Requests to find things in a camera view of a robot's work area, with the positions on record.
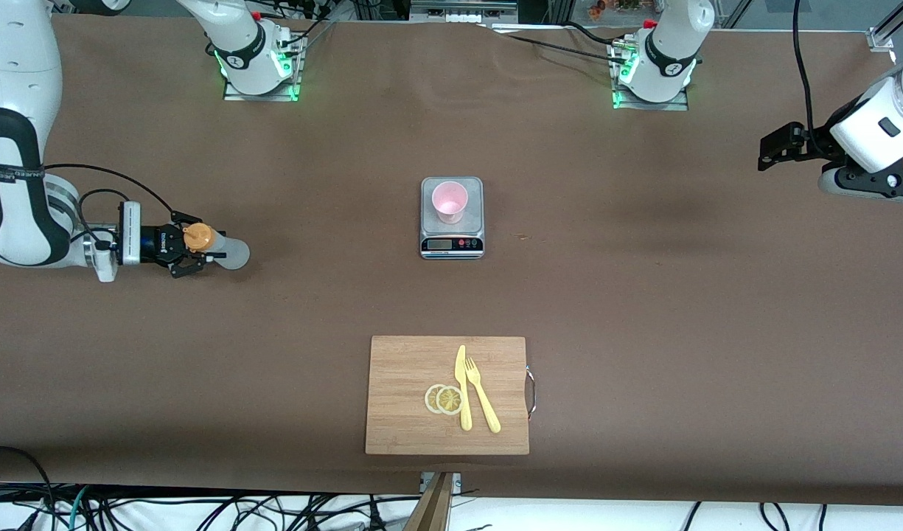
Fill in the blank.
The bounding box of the clear sauce bottle orange cap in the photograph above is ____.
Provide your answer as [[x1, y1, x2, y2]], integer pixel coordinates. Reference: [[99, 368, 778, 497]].
[[182, 223, 251, 271]]

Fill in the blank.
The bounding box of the yellow plastic fork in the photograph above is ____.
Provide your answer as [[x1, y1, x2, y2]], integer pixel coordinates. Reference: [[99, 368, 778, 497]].
[[465, 357, 502, 434]]

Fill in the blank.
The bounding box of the black base cable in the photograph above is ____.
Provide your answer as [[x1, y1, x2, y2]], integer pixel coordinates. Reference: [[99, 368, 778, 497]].
[[488, 22, 632, 69]]

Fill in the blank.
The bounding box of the black floor cable loop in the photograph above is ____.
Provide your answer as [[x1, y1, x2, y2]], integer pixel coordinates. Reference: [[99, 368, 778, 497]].
[[0, 445, 58, 531]]

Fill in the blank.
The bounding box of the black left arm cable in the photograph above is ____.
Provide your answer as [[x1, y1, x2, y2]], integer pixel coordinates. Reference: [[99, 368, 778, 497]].
[[792, 0, 818, 137]]

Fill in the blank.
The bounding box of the yellow plastic knife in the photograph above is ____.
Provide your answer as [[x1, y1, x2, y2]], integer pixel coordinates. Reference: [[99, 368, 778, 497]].
[[455, 344, 473, 432]]

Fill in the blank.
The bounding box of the teal floor cable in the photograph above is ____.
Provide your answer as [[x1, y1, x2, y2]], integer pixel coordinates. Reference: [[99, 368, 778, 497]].
[[66, 485, 92, 531]]

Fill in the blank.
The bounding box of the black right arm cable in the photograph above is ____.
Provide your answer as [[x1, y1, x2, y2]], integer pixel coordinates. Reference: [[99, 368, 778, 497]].
[[41, 163, 176, 248]]

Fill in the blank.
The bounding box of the aluminium frame corner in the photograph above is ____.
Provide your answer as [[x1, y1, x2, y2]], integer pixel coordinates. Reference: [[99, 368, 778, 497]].
[[868, 0, 903, 52]]

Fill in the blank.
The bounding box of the silver digital kitchen scale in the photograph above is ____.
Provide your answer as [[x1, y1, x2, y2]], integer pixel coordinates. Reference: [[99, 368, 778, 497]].
[[420, 176, 486, 260]]

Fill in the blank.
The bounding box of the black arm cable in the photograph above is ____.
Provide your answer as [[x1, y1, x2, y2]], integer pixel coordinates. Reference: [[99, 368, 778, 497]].
[[792, 0, 818, 137], [41, 163, 176, 248]]

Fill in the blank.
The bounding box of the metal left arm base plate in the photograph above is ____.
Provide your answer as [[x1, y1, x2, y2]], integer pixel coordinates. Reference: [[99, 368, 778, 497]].
[[610, 37, 690, 112]]

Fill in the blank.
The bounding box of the wooden post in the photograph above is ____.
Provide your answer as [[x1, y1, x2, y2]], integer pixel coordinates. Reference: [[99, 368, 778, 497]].
[[405, 472, 456, 531]]

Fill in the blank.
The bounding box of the pink plastic cup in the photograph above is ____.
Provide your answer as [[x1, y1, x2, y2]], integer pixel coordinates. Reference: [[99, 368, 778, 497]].
[[431, 181, 470, 226]]

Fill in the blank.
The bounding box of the wooden cutting board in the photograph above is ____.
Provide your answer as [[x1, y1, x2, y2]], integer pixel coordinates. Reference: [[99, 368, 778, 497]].
[[365, 336, 531, 456]]

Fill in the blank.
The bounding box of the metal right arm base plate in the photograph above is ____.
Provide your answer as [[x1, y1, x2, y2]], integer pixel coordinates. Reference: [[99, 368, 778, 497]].
[[223, 28, 304, 103]]

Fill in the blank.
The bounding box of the brown table cover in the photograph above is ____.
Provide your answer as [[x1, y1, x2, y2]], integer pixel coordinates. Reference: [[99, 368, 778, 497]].
[[0, 13, 903, 506]]

